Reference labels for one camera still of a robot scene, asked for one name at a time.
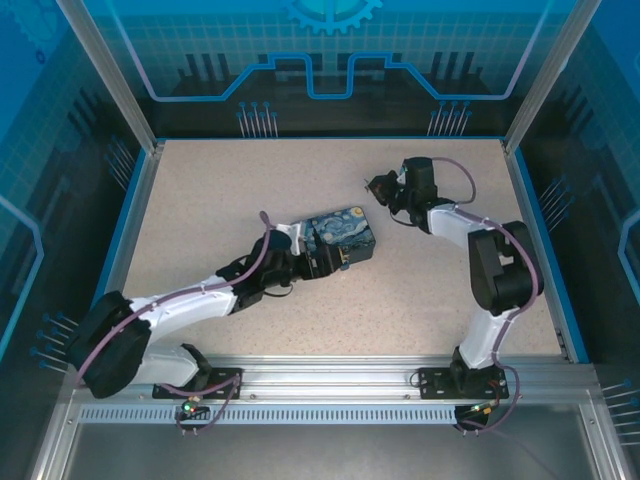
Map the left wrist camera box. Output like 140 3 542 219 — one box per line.
269 222 307 257

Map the side rail with blue trim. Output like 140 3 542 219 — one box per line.
501 139 590 365
107 141 166 306

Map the metal front tray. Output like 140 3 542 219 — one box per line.
29 389 621 480

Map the aluminium frame post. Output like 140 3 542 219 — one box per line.
502 0 596 154
54 0 166 154

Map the starry night print case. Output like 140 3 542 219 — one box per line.
293 203 379 275

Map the slotted cable duct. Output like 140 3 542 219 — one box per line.
78 405 461 422

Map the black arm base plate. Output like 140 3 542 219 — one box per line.
417 367 510 400
152 368 244 400

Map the aluminium mounting rail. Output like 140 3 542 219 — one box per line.
64 353 599 404

